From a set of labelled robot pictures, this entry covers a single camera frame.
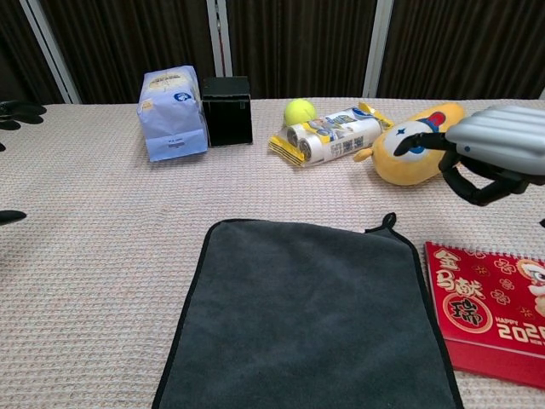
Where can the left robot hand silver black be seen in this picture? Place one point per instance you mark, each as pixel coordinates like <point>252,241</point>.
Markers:
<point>21,111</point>

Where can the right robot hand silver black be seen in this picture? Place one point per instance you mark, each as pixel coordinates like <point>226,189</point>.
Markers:
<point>502,140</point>

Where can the black and pink cloth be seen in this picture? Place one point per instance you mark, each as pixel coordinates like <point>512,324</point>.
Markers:
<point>306,319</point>

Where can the yellow plush toy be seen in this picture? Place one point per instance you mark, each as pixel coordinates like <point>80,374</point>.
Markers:
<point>404,170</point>

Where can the light blue paper bag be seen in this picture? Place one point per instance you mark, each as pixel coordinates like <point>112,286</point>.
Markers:
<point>172,123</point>

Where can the pack of trash bag rolls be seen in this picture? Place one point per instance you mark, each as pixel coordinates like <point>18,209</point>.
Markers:
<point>340,136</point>

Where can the beige woven tablecloth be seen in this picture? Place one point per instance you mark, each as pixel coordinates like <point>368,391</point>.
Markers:
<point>106,277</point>

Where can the red desk calendar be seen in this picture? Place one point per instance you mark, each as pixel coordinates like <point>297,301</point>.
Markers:
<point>502,341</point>

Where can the yellow tennis ball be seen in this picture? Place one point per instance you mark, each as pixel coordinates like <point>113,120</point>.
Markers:
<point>300,112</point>

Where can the black square box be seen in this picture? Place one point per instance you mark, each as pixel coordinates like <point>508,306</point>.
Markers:
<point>227,115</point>

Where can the white metal partition post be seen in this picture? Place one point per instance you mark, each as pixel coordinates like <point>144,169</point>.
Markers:
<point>378,47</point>
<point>51,51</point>
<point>219,38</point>

